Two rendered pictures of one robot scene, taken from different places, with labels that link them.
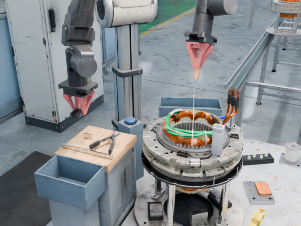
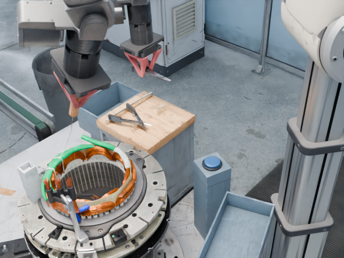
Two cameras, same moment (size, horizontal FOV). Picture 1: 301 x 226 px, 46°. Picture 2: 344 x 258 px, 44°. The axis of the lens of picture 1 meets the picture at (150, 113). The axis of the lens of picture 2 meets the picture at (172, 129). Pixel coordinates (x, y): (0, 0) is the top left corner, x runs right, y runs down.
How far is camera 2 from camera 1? 1.56 m
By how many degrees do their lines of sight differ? 89
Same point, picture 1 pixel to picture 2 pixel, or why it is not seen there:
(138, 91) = (294, 173)
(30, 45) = not seen: outside the picture
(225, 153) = (28, 205)
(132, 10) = (296, 26)
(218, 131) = (22, 167)
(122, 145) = (129, 134)
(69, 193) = (90, 106)
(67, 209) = not seen: hidden behind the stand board
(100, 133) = (169, 122)
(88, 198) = (80, 120)
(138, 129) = (201, 176)
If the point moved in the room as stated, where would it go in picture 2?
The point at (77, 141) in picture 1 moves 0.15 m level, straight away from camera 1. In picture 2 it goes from (157, 105) to (210, 106)
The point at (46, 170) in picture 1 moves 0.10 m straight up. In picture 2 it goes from (127, 91) to (123, 63)
